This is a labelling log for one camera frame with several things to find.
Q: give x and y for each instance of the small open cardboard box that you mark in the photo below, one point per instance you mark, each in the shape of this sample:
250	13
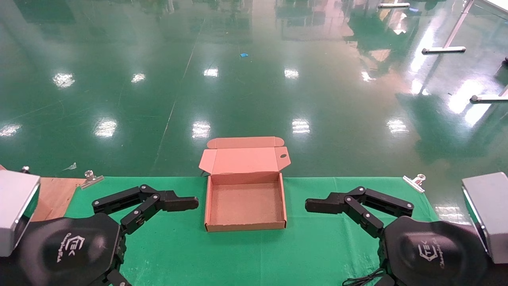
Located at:
246	206

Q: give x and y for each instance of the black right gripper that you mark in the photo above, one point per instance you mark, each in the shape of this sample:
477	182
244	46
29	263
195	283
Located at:
432	254

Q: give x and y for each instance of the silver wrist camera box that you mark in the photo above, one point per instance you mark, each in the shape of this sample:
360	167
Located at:
490	214
16	206

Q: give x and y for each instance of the white table foot bar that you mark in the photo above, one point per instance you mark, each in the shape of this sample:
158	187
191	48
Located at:
488	98

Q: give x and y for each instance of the clear plastic scrap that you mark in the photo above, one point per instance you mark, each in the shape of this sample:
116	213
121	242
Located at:
70	167

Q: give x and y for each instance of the short white foot bar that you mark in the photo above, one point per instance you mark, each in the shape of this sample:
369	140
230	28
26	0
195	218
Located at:
393	5

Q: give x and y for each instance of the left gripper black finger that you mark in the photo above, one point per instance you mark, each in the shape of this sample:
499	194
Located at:
174	202

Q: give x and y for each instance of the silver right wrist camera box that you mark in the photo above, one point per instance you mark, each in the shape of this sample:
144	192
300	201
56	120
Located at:
490	214

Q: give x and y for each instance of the white table leg frame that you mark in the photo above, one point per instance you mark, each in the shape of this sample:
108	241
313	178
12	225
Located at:
444	49

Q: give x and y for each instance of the green table cloth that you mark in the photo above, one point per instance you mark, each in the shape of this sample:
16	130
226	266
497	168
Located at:
317	250

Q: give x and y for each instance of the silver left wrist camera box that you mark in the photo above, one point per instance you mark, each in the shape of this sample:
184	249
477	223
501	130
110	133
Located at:
16	206

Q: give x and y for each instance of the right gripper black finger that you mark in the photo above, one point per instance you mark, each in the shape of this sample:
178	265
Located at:
325	204

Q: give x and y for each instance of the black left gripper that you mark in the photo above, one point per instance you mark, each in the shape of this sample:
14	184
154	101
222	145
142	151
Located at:
67	250

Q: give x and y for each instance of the silver metal clamp clip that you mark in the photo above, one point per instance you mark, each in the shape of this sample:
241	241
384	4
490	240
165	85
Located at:
414	183
91	180

